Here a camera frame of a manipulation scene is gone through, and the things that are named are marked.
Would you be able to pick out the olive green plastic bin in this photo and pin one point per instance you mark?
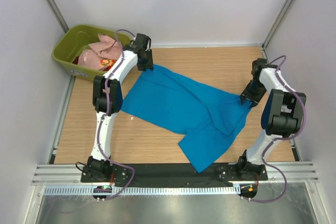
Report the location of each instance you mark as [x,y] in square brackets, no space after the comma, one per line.
[75,41]

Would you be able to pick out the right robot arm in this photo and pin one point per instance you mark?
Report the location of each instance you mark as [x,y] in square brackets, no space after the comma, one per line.
[283,117]

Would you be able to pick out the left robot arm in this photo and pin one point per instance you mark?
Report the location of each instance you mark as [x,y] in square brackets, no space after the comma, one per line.
[107,100]

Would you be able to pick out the red orange patterned garment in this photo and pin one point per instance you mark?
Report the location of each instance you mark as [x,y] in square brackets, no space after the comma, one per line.
[106,64]

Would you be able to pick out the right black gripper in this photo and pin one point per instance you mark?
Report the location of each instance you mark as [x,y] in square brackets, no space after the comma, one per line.
[252,95]

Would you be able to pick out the white slotted cable duct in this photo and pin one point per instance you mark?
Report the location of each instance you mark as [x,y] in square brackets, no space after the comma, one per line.
[105,190]

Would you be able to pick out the pink folded shirt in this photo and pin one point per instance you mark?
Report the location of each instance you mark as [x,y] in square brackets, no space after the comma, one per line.
[105,48]

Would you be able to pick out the blue t shirt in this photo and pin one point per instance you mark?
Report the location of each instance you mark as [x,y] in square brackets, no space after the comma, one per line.
[209,118]

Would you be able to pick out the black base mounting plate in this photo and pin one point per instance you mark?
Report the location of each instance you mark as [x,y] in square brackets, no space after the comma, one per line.
[180,175]

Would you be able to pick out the right aluminium corner post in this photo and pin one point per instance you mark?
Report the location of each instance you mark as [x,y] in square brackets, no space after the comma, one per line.
[279,19]

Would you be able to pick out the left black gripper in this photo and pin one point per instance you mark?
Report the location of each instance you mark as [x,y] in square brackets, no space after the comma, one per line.
[145,64]

